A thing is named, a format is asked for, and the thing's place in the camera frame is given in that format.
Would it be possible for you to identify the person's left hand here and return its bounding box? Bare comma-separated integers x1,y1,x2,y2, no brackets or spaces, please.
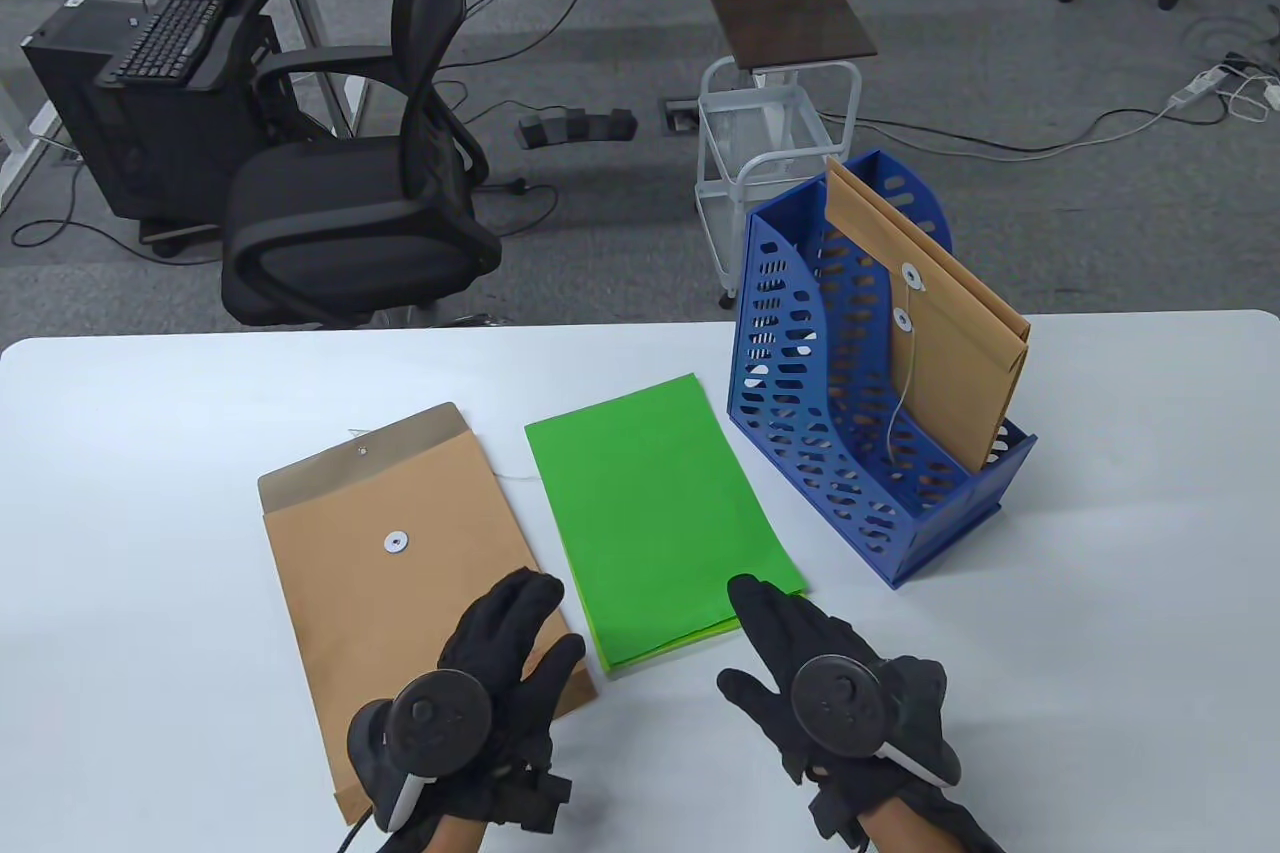
438,568,589,839

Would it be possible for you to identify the person's right hand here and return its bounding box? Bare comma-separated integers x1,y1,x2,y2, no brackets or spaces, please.
717,575,1003,852

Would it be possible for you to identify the brown document pouch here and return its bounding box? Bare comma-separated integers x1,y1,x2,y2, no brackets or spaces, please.
257,401,599,826
824,168,1029,474
833,157,1033,342

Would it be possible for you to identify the green cardstock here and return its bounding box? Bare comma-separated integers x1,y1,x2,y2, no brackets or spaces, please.
524,373,807,679

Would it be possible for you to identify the person's left forearm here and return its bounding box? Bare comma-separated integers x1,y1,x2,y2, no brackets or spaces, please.
400,813,491,853

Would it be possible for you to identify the person's right forearm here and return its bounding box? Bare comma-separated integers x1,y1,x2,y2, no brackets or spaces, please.
860,808,946,853

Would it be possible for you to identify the blue perforated file holder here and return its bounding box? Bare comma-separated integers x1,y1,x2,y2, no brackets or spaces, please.
727,150,1038,589

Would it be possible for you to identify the black mesh office chair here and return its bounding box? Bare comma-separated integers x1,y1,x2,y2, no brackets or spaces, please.
220,0,503,330

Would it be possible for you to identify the white rolling cart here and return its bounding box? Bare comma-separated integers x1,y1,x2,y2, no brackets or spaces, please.
695,58,863,310

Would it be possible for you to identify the black computer tower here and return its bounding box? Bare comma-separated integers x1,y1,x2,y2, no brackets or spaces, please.
20,0,291,224

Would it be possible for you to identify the dark brown wooden board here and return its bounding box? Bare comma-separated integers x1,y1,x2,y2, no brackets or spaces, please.
697,0,879,75

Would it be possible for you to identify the grey metal desk leg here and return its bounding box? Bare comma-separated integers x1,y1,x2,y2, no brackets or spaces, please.
258,0,371,140

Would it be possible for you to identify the white power strip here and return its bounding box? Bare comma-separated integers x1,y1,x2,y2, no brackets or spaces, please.
1167,65,1228,110

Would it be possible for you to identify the black keyboard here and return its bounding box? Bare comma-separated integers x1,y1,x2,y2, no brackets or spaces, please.
95,0,233,86

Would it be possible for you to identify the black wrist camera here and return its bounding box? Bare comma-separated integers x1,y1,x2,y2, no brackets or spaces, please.
515,761,574,836

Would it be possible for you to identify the grey floor cable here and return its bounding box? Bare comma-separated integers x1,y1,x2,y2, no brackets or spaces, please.
1040,88,1233,156

